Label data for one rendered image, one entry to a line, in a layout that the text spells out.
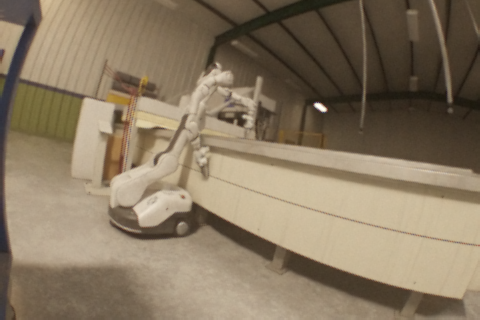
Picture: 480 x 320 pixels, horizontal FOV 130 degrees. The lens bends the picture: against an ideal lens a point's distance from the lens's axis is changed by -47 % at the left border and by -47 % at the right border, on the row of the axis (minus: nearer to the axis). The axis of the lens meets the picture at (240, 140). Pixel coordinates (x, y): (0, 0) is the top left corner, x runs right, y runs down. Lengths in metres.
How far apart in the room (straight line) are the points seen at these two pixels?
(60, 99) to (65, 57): 1.23
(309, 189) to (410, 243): 0.62
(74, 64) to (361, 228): 7.07
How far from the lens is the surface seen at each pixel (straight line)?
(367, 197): 1.10
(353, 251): 1.16
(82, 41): 7.19
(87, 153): 2.95
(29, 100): 6.98
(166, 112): 2.81
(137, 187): 1.59
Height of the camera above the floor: 0.77
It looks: 3 degrees up
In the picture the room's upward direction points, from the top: 11 degrees clockwise
